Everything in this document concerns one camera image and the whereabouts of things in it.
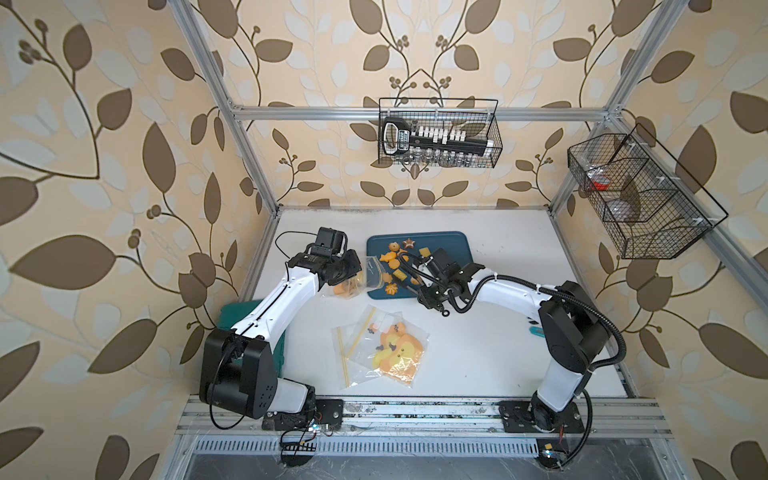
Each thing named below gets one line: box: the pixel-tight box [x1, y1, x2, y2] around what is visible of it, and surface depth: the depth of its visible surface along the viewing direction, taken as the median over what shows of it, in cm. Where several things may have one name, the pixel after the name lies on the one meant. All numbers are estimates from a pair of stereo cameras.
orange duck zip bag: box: [366, 311, 430, 389], surface depth 86 cm
